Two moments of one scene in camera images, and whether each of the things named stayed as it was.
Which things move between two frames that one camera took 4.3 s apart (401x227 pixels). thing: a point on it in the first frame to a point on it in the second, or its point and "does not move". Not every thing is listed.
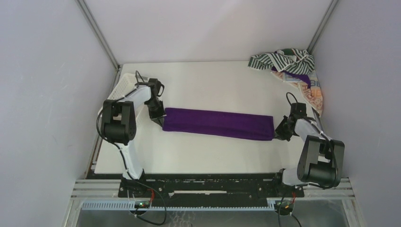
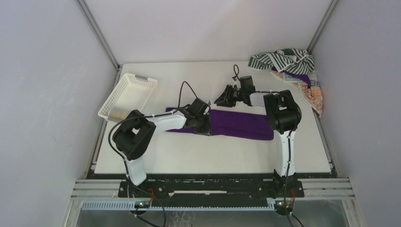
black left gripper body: [156, 109] to [202, 125]
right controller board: [286, 207] does not move
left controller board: [142, 205] does not move
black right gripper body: [284, 127] to [230, 96]
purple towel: [221, 124] does not move
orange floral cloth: [313, 95] does not move
